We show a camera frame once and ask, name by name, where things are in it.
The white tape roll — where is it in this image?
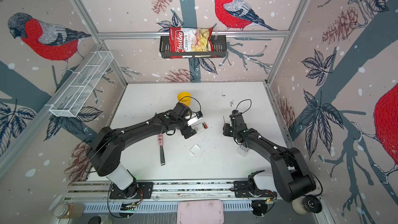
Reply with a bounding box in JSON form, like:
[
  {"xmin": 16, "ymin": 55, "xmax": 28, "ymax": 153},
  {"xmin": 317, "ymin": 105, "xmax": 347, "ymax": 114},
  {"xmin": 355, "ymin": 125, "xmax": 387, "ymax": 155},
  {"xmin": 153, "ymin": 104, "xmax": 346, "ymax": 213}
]
[{"xmin": 292, "ymin": 195, "xmax": 322, "ymax": 215}]

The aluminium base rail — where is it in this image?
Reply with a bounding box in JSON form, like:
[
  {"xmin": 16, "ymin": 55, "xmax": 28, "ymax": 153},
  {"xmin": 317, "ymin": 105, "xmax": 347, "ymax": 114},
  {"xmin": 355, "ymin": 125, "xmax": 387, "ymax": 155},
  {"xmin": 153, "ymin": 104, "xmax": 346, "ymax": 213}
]
[{"xmin": 63, "ymin": 178, "xmax": 321, "ymax": 203}]

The pink handled knife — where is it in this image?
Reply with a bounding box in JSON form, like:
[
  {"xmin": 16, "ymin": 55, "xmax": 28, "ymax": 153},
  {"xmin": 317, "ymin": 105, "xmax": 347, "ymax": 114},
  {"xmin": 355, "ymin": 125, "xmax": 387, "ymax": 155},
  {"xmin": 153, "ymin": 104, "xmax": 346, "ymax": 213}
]
[{"xmin": 158, "ymin": 134, "xmax": 165, "ymax": 166}]

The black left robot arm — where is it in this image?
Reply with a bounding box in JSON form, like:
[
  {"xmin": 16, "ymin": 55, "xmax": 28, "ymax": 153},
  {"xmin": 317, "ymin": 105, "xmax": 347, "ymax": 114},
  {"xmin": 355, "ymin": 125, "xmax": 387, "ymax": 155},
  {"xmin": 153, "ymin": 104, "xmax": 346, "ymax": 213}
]
[{"xmin": 87, "ymin": 103, "xmax": 203, "ymax": 190}]

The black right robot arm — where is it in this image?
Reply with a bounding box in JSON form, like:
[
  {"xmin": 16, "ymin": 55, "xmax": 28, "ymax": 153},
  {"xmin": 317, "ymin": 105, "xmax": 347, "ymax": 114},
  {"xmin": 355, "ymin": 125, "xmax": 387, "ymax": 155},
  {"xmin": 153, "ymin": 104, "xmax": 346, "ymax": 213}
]
[{"xmin": 223, "ymin": 110, "xmax": 316, "ymax": 202}]

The glass jar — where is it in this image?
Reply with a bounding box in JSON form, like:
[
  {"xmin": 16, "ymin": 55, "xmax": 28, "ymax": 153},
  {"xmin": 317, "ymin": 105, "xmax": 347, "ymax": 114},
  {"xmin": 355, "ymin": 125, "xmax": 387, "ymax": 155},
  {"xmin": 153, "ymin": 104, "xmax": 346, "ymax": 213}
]
[{"xmin": 54, "ymin": 203, "xmax": 85, "ymax": 219}]

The white battery cover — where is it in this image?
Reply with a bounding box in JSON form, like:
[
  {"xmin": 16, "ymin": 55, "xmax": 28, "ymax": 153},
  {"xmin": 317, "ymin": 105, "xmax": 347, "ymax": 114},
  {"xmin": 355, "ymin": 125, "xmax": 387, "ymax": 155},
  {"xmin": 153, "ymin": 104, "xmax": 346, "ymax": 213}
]
[{"xmin": 190, "ymin": 144, "xmax": 201, "ymax": 155}]

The yellow plastic goblet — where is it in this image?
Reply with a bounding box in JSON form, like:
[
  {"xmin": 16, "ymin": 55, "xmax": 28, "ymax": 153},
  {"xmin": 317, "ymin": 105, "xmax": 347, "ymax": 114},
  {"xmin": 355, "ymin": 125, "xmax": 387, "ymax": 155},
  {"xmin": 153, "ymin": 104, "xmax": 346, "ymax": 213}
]
[{"xmin": 177, "ymin": 92, "xmax": 191, "ymax": 107}]

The red cassava chips bag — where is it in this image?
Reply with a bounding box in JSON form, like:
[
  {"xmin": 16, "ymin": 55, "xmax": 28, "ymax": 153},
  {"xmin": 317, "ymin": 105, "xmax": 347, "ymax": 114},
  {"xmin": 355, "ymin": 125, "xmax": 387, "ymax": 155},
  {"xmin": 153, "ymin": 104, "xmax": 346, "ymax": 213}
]
[{"xmin": 169, "ymin": 27, "xmax": 214, "ymax": 53}]

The white air conditioner remote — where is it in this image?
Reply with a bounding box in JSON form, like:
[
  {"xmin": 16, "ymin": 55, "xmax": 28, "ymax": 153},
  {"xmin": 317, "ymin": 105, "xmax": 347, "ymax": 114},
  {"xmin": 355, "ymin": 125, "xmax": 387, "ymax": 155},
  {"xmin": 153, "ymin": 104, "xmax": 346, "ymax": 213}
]
[{"xmin": 192, "ymin": 122, "xmax": 207, "ymax": 133}]

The black wall basket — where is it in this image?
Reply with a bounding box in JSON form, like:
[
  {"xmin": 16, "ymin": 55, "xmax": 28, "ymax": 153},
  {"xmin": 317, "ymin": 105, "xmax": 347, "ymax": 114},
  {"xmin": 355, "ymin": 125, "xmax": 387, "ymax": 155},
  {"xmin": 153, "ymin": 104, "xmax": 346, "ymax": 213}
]
[{"xmin": 159, "ymin": 36, "xmax": 227, "ymax": 59}]

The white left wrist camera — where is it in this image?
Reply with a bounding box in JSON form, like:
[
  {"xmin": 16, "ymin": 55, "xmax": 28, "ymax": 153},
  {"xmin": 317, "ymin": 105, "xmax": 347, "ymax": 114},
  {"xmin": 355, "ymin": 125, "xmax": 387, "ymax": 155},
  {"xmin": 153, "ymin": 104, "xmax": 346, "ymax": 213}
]
[{"xmin": 186, "ymin": 111, "xmax": 203, "ymax": 126}]

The pink tray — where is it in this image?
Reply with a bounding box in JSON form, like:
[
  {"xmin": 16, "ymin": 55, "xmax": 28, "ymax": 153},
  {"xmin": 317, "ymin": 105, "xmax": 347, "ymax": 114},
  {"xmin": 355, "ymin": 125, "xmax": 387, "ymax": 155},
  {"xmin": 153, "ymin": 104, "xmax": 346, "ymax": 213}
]
[{"xmin": 177, "ymin": 200, "xmax": 224, "ymax": 224}]

